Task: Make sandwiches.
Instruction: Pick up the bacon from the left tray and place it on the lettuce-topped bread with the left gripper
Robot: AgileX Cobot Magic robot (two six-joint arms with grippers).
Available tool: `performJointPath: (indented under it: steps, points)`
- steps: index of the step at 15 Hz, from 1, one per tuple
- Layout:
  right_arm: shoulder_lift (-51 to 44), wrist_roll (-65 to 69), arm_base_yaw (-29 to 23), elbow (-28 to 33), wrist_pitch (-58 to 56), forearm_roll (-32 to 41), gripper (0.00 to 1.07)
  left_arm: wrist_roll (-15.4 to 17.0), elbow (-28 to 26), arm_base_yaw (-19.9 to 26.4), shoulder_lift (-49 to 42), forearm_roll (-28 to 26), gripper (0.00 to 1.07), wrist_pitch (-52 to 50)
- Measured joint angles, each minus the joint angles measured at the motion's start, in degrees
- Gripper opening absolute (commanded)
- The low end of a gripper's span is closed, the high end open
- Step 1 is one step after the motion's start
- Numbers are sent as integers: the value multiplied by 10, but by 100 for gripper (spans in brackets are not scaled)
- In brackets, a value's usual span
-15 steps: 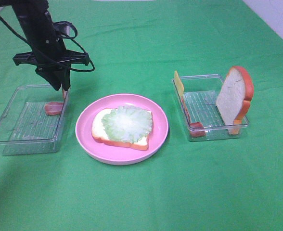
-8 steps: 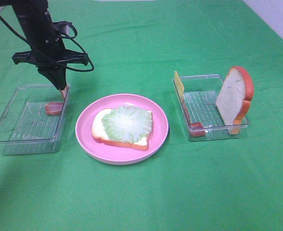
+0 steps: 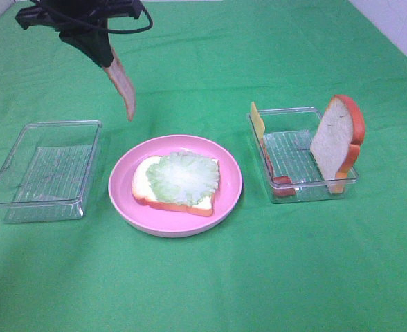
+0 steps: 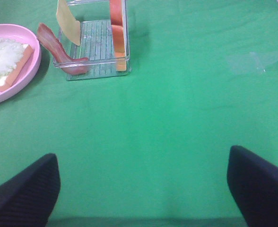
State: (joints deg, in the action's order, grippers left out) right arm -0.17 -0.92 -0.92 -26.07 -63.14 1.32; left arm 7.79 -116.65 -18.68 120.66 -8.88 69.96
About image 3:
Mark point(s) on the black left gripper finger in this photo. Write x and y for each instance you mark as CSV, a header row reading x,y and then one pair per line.
x,y
98,48
81,44

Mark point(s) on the toy lettuce leaf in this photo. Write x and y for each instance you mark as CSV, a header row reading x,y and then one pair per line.
x,y
184,178

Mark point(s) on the toy bacon strip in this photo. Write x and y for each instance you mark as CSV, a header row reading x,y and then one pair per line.
x,y
277,180
116,73

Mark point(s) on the right clear plastic tray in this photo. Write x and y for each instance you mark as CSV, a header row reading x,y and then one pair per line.
x,y
288,135

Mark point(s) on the yellow toy cheese slice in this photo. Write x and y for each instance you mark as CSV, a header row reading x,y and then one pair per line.
x,y
257,120

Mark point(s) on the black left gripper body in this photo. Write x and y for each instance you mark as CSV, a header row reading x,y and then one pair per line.
x,y
79,17

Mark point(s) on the pink round plate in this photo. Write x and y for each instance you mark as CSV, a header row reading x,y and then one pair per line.
x,y
165,223

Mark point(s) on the toy bread slice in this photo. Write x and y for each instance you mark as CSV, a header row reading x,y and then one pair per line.
x,y
337,142
142,192

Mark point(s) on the left clear plastic tray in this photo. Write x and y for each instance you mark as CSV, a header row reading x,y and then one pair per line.
x,y
48,173

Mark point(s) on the green tablecloth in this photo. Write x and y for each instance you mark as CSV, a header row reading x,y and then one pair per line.
x,y
337,265

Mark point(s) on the clear plastic tray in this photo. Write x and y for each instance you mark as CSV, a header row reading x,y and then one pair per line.
x,y
288,135
48,173

